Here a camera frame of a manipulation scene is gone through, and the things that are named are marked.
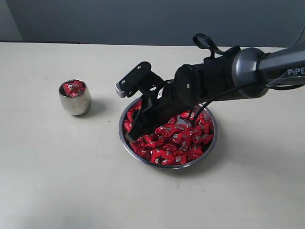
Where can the stainless steel cup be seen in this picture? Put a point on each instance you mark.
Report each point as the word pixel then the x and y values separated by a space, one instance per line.
pixel 78 105

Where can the pile of red wrapped candies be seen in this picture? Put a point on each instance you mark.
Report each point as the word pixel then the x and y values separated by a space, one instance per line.
pixel 175 143

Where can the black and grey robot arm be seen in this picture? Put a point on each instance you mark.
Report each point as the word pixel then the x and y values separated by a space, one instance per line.
pixel 236 74

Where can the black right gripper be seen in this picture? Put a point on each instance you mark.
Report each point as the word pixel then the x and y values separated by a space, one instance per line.
pixel 155 111

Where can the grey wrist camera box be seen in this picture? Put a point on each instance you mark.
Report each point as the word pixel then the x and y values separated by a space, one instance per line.
pixel 140 78

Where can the round stainless steel plate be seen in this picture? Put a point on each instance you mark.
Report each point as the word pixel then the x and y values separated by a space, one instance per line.
pixel 206 114

